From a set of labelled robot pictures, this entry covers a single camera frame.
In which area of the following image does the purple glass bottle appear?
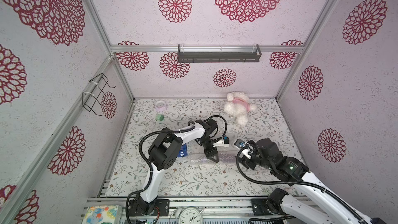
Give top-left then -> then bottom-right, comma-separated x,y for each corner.
191,152 -> 236,164

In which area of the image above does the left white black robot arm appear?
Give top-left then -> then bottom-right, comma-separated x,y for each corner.
125,115 -> 230,223

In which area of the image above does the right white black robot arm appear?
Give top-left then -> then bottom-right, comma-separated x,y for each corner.
234,139 -> 384,224

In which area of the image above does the blue tape dispenser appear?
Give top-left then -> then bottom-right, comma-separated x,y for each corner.
177,144 -> 188,157

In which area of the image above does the white teddy bear pink shirt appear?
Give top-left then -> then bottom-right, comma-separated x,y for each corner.
224,91 -> 257,126

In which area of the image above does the white analog clock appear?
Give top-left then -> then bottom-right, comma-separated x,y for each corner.
178,207 -> 204,224

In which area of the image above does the colourful patterned box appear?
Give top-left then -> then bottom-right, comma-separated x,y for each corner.
81,205 -> 123,224

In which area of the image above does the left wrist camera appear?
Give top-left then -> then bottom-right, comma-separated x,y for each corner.
213,136 -> 230,147

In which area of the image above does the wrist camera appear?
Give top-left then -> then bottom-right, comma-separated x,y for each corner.
234,139 -> 254,159
213,136 -> 230,147

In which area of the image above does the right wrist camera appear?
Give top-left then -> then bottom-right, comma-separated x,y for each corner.
234,139 -> 254,159

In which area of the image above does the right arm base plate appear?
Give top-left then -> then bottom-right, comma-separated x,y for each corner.
250,198 -> 287,216

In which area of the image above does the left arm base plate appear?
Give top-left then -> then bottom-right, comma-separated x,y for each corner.
127,199 -> 170,217

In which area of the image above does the black wall shelf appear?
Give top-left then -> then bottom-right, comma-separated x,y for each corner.
177,45 -> 262,63

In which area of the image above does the black wire wall rack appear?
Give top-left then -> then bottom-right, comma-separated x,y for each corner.
81,73 -> 116,116

